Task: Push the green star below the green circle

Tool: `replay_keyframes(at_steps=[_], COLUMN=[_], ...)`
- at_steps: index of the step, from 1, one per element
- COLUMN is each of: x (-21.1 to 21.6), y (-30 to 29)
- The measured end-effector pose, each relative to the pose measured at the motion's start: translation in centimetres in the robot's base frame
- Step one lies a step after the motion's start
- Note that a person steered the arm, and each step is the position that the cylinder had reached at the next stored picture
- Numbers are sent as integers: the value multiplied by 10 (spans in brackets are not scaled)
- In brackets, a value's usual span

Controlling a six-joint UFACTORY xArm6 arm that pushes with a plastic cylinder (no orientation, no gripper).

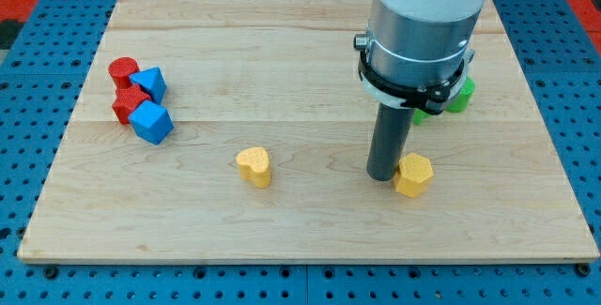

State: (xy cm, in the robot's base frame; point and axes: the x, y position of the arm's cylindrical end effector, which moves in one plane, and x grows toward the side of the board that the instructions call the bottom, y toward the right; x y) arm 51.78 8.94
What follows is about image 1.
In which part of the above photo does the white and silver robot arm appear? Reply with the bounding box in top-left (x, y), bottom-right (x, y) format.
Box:
top-left (354, 0), bottom-right (485, 114)

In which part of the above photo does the green star block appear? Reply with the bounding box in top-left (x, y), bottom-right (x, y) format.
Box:
top-left (413, 109), bottom-right (430, 125)

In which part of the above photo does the green circle block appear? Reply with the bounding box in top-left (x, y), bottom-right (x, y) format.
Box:
top-left (446, 77), bottom-right (475, 113)

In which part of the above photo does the red star block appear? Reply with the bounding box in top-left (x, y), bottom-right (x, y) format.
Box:
top-left (112, 84), bottom-right (151, 125)

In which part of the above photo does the yellow heart block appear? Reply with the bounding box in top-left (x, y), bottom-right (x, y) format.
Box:
top-left (236, 147), bottom-right (271, 189)

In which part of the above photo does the wooden board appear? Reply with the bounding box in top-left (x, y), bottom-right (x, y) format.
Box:
top-left (18, 0), bottom-right (599, 265)

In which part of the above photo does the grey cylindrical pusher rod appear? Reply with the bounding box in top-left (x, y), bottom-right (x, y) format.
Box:
top-left (366, 103), bottom-right (415, 181)

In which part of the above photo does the yellow hexagon block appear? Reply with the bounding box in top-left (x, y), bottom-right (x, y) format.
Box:
top-left (393, 153), bottom-right (434, 198)

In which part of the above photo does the blue cube block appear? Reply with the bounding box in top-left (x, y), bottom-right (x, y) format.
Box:
top-left (129, 100), bottom-right (174, 145)

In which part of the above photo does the blue triangle block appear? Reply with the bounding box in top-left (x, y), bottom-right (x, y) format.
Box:
top-left (129, 67), bottom-right (167, 104)

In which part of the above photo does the red cylinder block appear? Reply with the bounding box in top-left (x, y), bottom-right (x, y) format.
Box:
top-left (108, 57), bottom-right (139, 89)

